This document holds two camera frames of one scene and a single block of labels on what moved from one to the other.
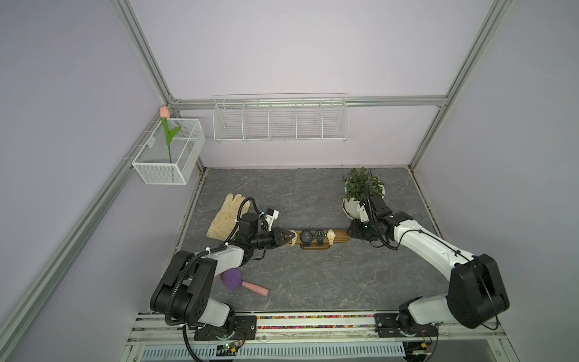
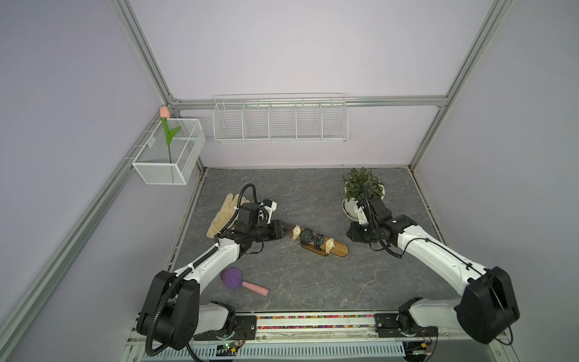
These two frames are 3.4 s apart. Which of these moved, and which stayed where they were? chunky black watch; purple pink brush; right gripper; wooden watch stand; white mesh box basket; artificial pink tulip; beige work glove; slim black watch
Moved: slim black watch; wooden watch stand
Stayed: purple pink brush; artificial pink tulip; white mesh box basket; chunky black watch; right gripper; beige work glove
